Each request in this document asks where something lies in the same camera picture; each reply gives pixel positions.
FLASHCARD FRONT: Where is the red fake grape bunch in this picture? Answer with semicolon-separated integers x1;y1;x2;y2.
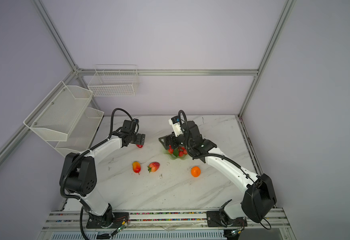
168;147;188;158

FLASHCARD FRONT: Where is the red yellow fake mango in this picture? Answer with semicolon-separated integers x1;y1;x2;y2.
132;162;141;175

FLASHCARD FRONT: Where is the fake orange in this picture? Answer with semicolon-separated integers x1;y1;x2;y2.
191;166;201;178

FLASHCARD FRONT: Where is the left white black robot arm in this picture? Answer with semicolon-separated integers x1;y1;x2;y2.
59;119;146;216

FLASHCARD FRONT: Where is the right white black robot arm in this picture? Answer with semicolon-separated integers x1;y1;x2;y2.
159;117;277;226

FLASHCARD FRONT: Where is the green scalloped fruit bowl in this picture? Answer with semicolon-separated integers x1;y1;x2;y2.
162;147;192;161

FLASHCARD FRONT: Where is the white mesh shelf lower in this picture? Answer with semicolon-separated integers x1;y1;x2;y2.
50;108;104;157

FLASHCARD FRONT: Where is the white mesh shelf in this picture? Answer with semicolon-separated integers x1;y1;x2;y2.
23;82;94;142
50;108;104;157

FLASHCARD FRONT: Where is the white mesh shelf upper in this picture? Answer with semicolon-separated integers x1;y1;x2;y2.
23;82;94;142

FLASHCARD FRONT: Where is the right black corrugated cable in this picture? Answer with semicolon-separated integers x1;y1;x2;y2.
177;109;255;184

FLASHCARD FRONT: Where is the black corrugated cable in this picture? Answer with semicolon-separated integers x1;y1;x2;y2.
177;109;255;184
59;107;134;200

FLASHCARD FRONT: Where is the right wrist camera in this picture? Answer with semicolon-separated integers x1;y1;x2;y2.
169;116;183;137

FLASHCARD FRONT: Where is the left black corrugated cable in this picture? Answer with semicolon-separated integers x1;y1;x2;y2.
59;107;134;200

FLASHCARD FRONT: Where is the white wire basket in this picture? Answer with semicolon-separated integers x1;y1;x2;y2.
87;65;140;97

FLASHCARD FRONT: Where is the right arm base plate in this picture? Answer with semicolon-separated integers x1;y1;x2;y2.
206;200;248;228

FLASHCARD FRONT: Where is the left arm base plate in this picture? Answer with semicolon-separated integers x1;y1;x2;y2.
86;212;130;229

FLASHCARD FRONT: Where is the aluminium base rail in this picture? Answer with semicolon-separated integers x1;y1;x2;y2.
42;208;291;232

